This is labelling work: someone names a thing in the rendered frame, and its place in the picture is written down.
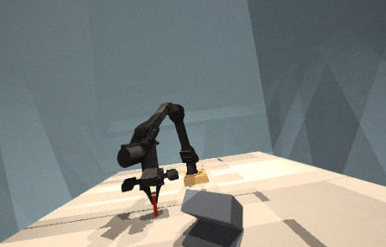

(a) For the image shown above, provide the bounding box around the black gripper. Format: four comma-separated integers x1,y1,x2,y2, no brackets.
121,158,179,205

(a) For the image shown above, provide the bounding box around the grey metal panel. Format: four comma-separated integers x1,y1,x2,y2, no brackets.
180,189,244,247

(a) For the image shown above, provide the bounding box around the dark red peg with grey band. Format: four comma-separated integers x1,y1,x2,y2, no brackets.
151,192,158,217

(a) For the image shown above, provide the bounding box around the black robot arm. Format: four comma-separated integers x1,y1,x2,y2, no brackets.
117,102,199,188

